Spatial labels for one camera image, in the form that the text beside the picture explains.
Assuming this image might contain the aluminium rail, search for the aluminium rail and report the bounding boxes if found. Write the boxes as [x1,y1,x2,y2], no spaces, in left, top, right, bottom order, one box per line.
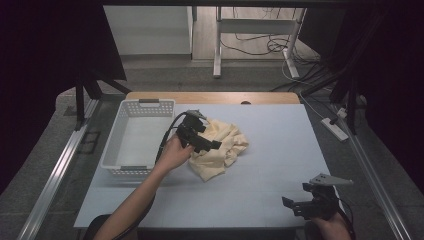
[16,98,101,240]
[329,103,413,240]

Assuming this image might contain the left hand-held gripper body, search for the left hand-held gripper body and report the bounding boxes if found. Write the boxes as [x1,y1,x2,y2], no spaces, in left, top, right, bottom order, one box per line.
[175,109,211,150]

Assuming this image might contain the cream garment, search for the cream garment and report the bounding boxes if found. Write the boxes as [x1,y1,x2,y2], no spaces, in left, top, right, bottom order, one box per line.
[188,118,250,183]

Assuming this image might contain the white power strip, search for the white power strip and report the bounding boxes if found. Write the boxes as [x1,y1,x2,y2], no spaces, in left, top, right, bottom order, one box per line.
[320,117,350,142]

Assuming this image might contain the wooden table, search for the wooden table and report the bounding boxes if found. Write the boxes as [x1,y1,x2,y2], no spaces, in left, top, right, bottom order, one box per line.
[125,91,301,106]

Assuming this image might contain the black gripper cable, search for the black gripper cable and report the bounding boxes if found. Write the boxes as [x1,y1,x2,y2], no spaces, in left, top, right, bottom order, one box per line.
[337,198,356,240]
[111,111,188,240]

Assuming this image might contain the black floor cables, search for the black floor cables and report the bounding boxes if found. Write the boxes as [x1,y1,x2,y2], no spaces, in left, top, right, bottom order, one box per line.
[219,7,323,66]

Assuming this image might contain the white perforated plastic basket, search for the white perforated plastic basket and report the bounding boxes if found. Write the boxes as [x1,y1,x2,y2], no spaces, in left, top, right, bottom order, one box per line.
[99,98,176,178]

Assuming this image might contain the white cabinet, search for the white cabinet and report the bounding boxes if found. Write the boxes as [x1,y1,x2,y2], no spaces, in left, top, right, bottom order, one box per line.
[103,5,198,61]

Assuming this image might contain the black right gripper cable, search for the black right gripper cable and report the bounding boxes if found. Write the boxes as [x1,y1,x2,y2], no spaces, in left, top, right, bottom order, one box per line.
[337,198,356,240]

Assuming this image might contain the black curtain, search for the black curtain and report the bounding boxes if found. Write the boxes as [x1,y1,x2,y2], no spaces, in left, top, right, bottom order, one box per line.
[299,0,424,188]
[0,0,127,195]

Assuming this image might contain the white desk frame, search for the white desk frame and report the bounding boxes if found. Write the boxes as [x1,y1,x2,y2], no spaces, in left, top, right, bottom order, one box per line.
[213,6,308,80]

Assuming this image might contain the person's right hand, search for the person's right hand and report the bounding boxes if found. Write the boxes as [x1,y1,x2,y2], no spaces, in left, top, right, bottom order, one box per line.
[311,213,352,240]

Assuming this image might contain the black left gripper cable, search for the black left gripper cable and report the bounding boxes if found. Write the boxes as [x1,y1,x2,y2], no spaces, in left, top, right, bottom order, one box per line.
[111,111,188,240]

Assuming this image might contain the white floor cable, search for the white floor cable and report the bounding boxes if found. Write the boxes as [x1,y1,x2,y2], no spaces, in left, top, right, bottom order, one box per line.
[281,59,336,122]

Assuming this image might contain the person's left hand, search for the person's left hand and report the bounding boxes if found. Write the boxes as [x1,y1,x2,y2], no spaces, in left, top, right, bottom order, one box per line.
[154,133,195,175]

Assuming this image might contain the black floor bracket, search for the black floor bracket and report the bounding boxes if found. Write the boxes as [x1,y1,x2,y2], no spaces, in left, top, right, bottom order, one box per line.
[77,130,102,155]

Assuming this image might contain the white table cover sheet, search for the white table cover sheet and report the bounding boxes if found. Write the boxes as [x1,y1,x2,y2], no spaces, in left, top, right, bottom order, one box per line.
[73,103,341,230]

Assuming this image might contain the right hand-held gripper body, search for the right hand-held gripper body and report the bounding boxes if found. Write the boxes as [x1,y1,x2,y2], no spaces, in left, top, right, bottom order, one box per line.
[302,173,354,222]

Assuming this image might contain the black metal stand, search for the black metal stand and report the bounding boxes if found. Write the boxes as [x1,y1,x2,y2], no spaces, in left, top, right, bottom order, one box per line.
[74,66,133,132]
[301,6,391,136]

